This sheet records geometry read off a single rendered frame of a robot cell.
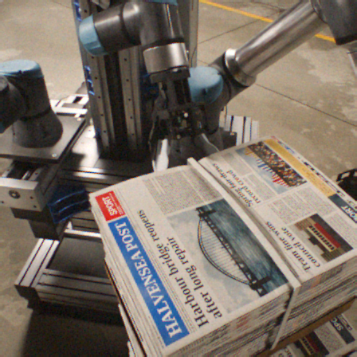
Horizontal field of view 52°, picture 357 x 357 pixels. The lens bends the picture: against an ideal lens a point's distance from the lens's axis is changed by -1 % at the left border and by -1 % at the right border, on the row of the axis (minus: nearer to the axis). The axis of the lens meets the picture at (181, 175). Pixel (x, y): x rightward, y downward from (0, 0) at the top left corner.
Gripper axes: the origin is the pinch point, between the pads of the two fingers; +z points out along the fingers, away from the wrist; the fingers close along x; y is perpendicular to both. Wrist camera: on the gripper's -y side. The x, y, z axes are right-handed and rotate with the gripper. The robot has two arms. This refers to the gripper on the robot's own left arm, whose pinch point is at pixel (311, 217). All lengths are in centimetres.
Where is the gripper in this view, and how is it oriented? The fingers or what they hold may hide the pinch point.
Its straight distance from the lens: 88.0
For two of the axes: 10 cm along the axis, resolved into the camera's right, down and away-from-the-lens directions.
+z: -9.1, 2.8, -3.1
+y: 0.0, -7.5, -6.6
